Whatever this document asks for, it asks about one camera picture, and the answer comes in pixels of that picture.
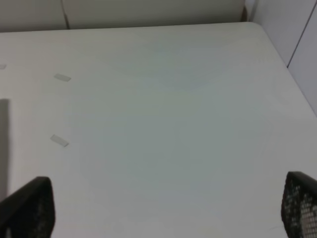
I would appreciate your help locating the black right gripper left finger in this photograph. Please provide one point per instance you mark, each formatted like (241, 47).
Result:
(29, 212)

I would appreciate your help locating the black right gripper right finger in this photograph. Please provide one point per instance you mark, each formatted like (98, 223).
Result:
(299, 206)

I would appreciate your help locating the clear tape strip middle right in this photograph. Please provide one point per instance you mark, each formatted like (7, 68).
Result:
(59, 140)

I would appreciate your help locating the white short sleeve shirt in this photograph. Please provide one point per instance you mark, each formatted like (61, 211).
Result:
(4, 147)

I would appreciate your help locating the clear tape strip upper right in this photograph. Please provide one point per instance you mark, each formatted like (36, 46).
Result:
(62, 77)

